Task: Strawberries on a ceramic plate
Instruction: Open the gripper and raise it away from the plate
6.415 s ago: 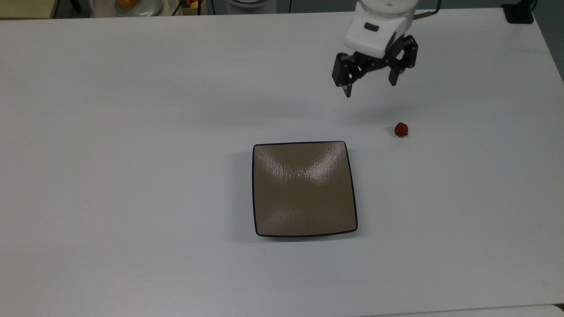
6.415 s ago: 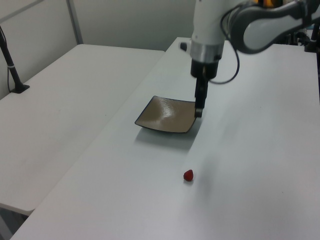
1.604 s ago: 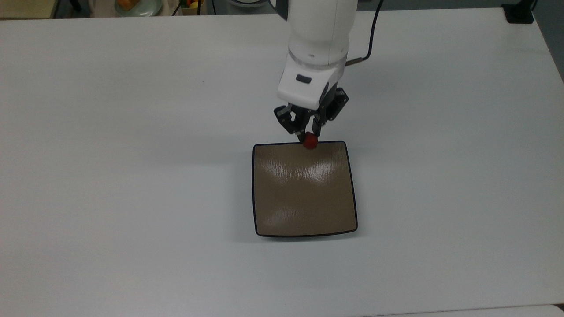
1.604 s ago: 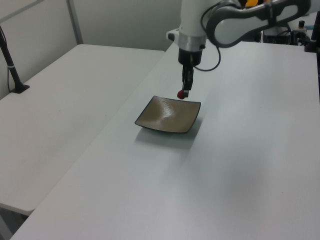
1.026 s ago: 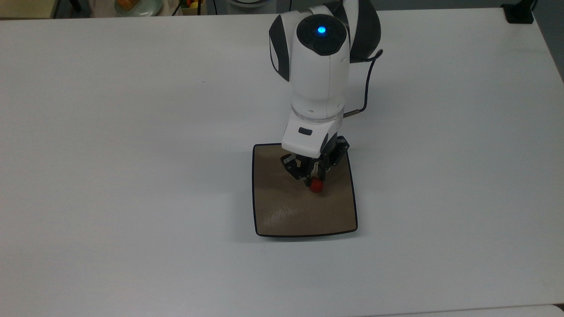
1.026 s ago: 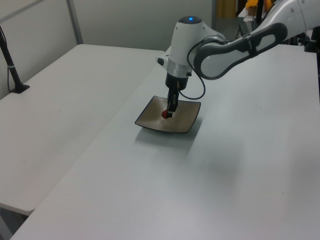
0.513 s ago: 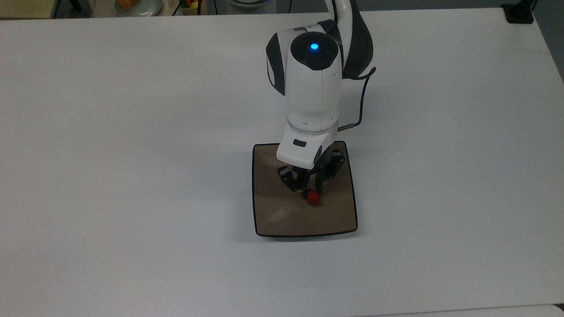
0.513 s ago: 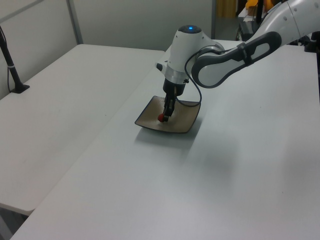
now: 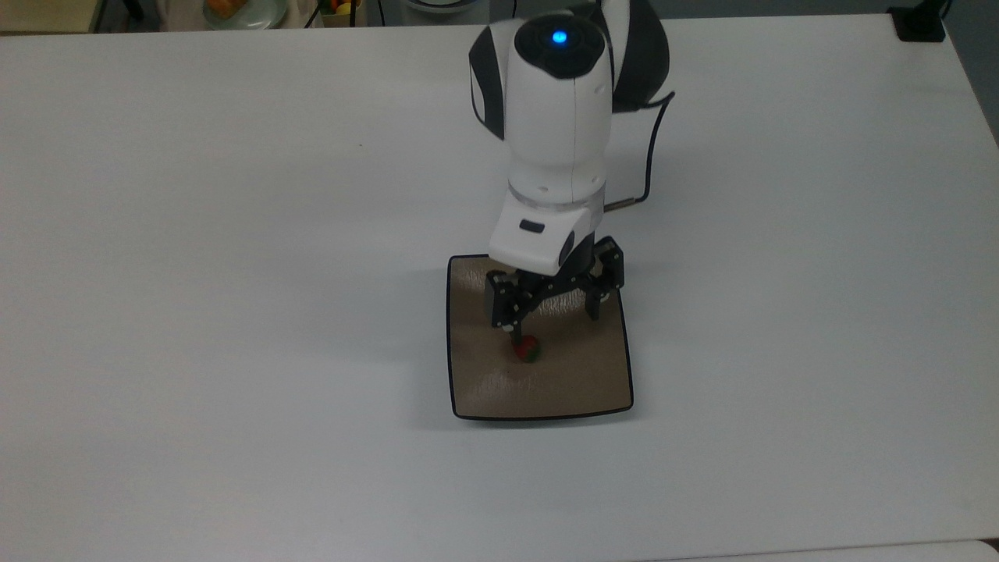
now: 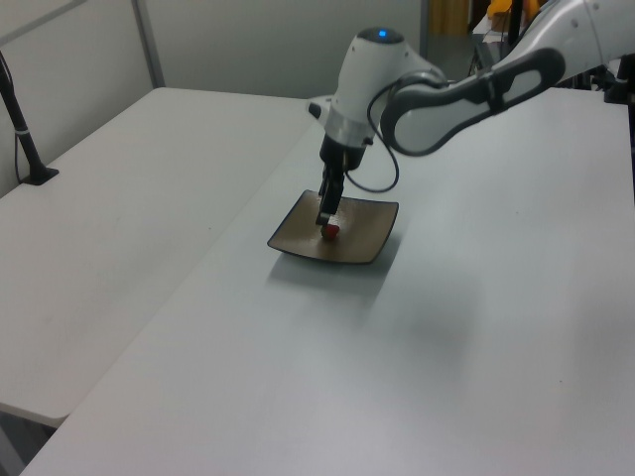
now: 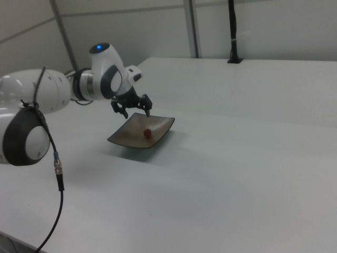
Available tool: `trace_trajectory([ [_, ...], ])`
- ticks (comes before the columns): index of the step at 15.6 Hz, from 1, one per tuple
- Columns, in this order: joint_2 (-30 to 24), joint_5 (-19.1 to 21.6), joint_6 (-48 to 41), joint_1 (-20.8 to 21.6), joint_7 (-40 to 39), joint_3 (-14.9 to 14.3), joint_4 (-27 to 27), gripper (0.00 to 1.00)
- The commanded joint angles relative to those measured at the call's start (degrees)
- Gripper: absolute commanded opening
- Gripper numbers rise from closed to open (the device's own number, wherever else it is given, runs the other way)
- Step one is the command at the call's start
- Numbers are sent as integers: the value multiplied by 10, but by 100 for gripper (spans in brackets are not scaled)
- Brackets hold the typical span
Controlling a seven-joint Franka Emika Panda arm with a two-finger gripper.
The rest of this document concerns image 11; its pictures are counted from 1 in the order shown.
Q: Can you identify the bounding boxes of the square brown ceramic plate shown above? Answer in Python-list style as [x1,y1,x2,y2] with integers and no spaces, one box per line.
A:
[107,112,176,149]

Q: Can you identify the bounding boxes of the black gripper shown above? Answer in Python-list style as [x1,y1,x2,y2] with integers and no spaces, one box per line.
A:
[110,87,153,119]

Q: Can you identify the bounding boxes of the black pole with base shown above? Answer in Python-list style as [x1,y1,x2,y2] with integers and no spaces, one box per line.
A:
[227,0,244,64]

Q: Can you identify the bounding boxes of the black cable with metal connector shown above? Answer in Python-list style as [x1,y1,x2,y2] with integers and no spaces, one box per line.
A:
[19,66,65,253]

